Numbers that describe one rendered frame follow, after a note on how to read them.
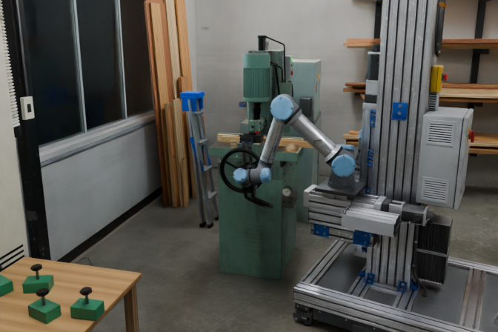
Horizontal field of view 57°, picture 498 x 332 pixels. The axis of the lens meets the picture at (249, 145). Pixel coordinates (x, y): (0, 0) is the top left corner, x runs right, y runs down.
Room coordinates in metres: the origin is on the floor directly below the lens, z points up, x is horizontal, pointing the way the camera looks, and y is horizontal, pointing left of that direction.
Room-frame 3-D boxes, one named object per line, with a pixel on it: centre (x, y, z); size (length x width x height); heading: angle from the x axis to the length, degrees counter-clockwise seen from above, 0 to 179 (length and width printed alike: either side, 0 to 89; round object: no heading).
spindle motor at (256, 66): (3.03, -0.05, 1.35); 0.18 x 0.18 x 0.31
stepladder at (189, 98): (3.82, 0.42, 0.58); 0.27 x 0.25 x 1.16; 75
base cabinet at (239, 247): (3.14, -0.08, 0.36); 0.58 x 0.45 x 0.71; 164
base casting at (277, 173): (3.15, -0.08, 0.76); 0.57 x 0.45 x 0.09; 164
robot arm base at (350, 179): (2.39, -0.51, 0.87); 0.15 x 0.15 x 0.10
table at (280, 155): (2.92, -0.04, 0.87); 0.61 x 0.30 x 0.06; 74
